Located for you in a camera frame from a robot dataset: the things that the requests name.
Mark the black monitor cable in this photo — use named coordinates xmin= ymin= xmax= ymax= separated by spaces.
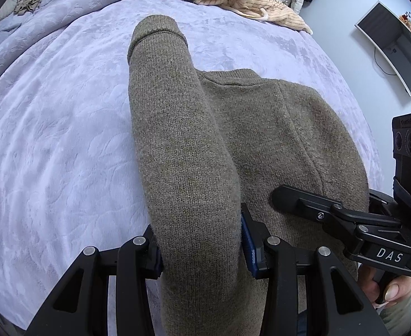
xmin=373 ymin=46 xmax=397 ymax=76

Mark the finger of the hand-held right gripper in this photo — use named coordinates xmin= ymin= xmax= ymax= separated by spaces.
xmin=271 ymin=185 xmax=402 ymax=250
xmin=368 ymin=189 xmax=398 ymax=218

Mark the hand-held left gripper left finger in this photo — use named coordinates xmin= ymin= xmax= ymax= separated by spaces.
xmin=25 ymin=224 xmax=164 ymax=336

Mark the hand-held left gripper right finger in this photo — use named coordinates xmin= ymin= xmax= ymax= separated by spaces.
xmin=240 ymin=203 xmax=390 ymax=336

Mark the person's right forearm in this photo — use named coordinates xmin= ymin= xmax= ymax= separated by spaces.
xmin=376 ymin=296 xmax=411 ymax=336

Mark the person's right hand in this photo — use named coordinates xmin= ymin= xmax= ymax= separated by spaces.
xmin=359 ymin=264 xmax=411 ymax=311

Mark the lavender plush blanket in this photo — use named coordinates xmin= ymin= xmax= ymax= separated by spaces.
xmin=0 ymin=0 xmax=384 ymax=330

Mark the cream striped garment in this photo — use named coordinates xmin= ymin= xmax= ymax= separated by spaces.
xmin=195 ymin=0 xmax=314 ymax=36

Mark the white framed wall monitor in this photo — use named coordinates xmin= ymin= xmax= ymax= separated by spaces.
xmin=354 ymin=1 xmax=411 ymax=96

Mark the crumpled beige cloth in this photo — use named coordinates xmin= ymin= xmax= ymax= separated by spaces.
xmin=13 ymin=0 xmax=44 ymax=16

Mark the olive knit sweater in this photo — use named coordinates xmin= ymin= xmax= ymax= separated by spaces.
xmin=127 ymin=15 xmax=370 ymax=336

